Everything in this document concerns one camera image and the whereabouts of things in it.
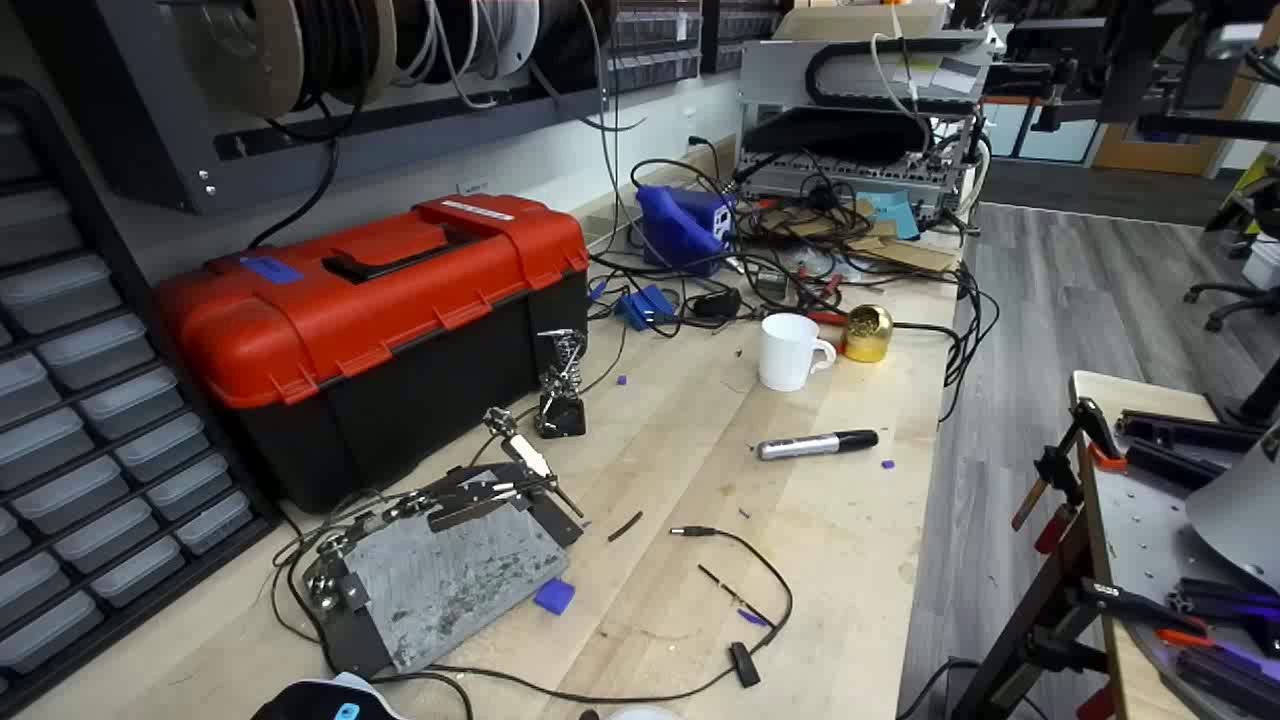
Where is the grey marker with black cap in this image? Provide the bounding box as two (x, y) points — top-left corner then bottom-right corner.
(751, 424), (884, 463)

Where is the white ceramic mug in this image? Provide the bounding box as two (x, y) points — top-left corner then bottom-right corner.
(757, 314), (839, 395)

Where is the small blue connector block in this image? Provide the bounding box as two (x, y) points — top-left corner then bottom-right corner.
(621, 284), (681, 333)

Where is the black power adapter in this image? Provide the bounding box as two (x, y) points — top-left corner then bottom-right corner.
(688, 288), (744, 328)

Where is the small black metal clamp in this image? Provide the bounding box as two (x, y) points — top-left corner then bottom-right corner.
(534, 325), (592, 441)

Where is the black and silver hand tool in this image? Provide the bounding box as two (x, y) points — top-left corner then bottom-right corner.
(482, 403), (592, 525)

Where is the small blue plastic block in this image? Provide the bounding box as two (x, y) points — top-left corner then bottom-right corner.
(534, 576), (580, 619)

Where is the brown cardboard piece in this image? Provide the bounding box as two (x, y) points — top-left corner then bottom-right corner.
(843, 226), (969, 280)

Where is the teal plastic piece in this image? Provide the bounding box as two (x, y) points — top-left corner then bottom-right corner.
(856, 190), (925, 245)

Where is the grey metal plate device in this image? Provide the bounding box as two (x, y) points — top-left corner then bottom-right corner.
(298, 460), (590, 682)

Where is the grey machine with black tray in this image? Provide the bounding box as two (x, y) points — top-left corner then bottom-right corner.
(738, 29), (998, 206)

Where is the red and black toolbox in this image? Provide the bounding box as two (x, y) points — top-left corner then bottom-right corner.
(155, 194), (592, 511)

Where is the black and orange bar clamp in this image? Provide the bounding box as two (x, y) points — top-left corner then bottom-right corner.
(1009, 395), (1133, 557)

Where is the black cap with blue logo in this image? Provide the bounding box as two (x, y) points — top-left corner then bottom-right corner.
(253, 673), (404, 720)

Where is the long black bar tool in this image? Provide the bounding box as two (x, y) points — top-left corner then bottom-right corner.
(1116, 407), (1266, 455)

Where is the black parts drawer cabinet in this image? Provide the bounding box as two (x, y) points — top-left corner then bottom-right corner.
(0, 76), (280, 718)

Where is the black office chair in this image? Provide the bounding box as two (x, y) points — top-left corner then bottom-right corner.
(1180, 174), (1280, 433)

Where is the grey metal sheet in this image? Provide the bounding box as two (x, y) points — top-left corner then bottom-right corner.
(1184, 424), (1280, 596)

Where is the purple and black hand tool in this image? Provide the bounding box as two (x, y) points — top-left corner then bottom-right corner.
(1168, 576), (1280, 631)

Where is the black cable with inline connector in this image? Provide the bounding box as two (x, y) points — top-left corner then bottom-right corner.
(271, 519), (800, 708)

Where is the black cable bundle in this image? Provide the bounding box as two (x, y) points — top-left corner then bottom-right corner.
(933, 256), (1005, 433)

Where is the wall rack with wire spools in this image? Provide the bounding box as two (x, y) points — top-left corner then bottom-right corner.
(13, 0), (793, 215)

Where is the wooden workbench with black frame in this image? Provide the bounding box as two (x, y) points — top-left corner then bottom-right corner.
(954, 367), (1280, 720)

